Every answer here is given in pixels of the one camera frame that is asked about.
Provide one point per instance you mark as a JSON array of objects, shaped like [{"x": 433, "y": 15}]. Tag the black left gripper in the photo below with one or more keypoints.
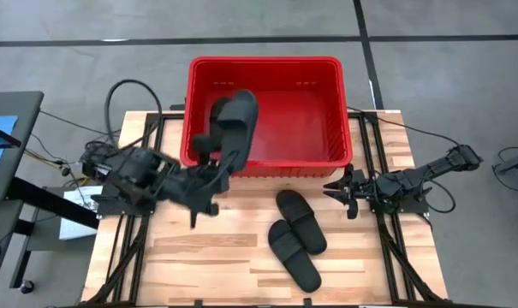
[{"x": 198, "y": 188}]

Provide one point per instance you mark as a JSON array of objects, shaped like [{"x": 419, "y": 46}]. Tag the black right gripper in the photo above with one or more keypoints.
[{"x": 363, "y": 190}]

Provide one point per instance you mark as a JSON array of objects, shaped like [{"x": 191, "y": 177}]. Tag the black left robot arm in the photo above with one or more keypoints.
[{"x": 130, "y": 171}]

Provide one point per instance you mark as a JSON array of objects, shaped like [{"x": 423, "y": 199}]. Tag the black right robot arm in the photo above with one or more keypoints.
[{"x": 412, "y": 177}]

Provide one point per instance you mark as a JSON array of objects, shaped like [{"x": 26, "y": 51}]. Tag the red plastic bin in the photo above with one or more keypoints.
[{"x": 301, "y": 124}]

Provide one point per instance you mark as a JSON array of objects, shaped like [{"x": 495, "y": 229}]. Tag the white box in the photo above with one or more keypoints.
[{"x": 76, "y": 226}]

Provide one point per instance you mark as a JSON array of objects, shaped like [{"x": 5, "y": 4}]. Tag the black desk crossbar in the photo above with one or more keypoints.
[{"x": 49, "y": 201}]

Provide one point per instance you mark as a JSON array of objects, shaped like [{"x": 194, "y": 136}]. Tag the grey desk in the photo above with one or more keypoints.
[{"x": 23, "y": 128}]

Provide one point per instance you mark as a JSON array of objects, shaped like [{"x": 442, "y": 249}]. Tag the black caster wheel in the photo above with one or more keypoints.
[{"x": 27, "y": 287}]

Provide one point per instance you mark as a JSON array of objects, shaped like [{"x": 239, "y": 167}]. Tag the black aluminium table frame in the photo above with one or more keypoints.
[{"x": 152, "y": 116}]

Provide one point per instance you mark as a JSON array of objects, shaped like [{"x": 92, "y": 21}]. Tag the black table edge bracket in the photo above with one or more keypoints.
[
  {"x": 198, "y": 303},
  {"x": 307, "y": 302}
]

